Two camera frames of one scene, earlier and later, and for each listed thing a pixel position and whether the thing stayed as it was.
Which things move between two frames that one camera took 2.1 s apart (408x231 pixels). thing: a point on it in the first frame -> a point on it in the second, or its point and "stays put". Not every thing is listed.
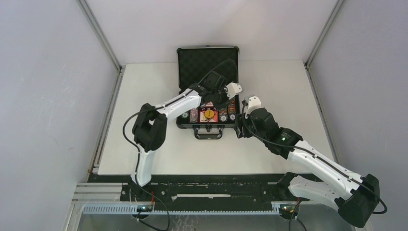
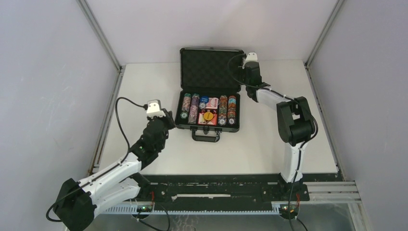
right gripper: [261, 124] -> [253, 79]
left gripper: [225, 101] -> [168, 119]
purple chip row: [194, 115] stays put
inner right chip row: [223, 115] stays put
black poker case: [192, 63] stays put
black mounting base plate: [197, 190] stays put
